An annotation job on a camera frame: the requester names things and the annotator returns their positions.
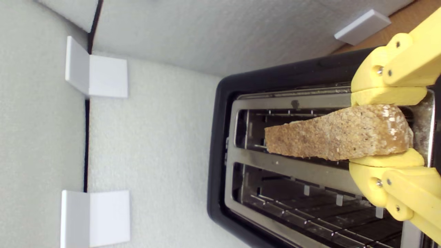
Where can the brown bread slice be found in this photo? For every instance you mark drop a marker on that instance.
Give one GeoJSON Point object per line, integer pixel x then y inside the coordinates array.
{"type": "Point", "coordinates": [337, 137]}

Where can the black two-slot toaster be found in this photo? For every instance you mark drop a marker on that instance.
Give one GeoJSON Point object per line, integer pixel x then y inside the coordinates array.
{"type": "Point", "coordinates": [220, 137]}

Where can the white wall clip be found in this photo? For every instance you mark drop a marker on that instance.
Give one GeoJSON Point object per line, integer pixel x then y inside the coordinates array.
{"type": "Point", "coordinates": [103, 75]}
{"type": "Point", "coordinates": [361, 27]}
{"type": "Point", "coordinates": [103, 217]}

